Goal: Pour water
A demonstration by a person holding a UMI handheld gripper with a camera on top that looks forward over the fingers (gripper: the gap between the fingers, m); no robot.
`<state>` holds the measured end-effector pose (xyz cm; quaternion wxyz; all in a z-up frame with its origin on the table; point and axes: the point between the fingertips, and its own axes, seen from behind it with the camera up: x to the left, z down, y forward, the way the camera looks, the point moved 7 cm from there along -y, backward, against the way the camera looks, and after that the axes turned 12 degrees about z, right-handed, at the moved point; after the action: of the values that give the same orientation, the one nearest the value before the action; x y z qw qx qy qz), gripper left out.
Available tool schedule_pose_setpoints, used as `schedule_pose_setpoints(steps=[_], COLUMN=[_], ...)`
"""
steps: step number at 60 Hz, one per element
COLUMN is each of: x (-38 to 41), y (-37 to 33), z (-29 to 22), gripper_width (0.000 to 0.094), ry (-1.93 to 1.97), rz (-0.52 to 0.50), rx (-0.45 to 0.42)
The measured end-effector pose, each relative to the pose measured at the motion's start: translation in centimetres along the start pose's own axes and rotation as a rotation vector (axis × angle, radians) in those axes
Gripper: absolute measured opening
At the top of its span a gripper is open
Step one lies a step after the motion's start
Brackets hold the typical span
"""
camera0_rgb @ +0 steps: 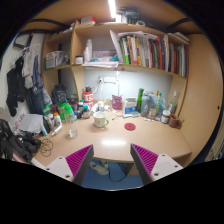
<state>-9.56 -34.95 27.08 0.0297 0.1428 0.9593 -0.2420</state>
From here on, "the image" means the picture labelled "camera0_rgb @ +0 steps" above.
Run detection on white spray bottle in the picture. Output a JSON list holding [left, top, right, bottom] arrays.
[[84, 39, 92, 63]]

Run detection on small clear glass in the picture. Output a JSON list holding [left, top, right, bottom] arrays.
[[69, 130, 78, 138]]

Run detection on white power strip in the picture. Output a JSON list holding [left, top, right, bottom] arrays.
[[99, 76, 116, 84]]

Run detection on row of books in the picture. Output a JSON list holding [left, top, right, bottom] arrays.
[[110, 31, 188, 77]]

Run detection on white tube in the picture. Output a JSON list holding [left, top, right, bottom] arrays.
[[52, 125, 63, 136]]

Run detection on clear plastic storage box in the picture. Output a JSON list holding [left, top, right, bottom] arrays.
[[46, 51, 65, 69]]

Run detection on green plastic bottle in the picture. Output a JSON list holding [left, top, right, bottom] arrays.
[[57, 103, 76, 124]]

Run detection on hanging dark clothes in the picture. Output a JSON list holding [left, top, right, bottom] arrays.
[[6, 44, 44, 117]]

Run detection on red round coaster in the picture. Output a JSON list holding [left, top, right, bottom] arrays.
[[124, 123, 136, 131]]

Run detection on black bag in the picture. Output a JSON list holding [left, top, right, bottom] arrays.
[[0, 119, 41, 164]]

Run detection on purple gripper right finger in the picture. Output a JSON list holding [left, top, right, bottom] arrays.
[[130, 144, 182, 185]]

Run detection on clear glass bottle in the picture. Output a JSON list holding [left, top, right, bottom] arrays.
[[168, 91, 178, 114]]

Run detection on cream mug with green handle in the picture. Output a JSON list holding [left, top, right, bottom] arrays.
[[93, 111, 109, 128]]

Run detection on blue and white tissue box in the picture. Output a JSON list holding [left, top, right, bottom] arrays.
[[123, 97, 137, 114]]

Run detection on grey water bottle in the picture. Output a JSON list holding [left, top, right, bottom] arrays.
[[140, 95, 151, 117]]

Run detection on red and white canister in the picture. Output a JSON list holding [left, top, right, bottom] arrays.
[[83, 89, 93, 108]]

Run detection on coiled black cable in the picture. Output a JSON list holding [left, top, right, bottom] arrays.
[[39, 138, 55, 158]]

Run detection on small white bottle orange cap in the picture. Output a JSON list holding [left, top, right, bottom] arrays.
[[54, 112, 62, 127]]

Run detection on dark backpack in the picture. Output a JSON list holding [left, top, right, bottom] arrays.
[[51, 84, 67, 104]]

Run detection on magenta card pouch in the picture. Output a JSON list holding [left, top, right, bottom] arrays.
[[112, 95, 122, 110]]

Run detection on wooden wall shelf unit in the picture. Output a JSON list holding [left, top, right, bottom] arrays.
[[43, 23, 188, 105]]

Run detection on brown ceramic mug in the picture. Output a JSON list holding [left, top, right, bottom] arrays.
[[168, 115, 182, 129]]

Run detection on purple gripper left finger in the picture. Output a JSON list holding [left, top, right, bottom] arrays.
[[45, 145, 94, 186]]

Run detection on white paper sheet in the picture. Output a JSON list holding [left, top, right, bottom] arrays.
[[19, 114, 43, 133]]

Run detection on grey shoe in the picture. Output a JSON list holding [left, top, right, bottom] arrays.
[[90, 161, 109, 175]]

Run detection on tall green bottle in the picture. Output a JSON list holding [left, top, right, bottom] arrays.
[[137, 88, 144, 112]]

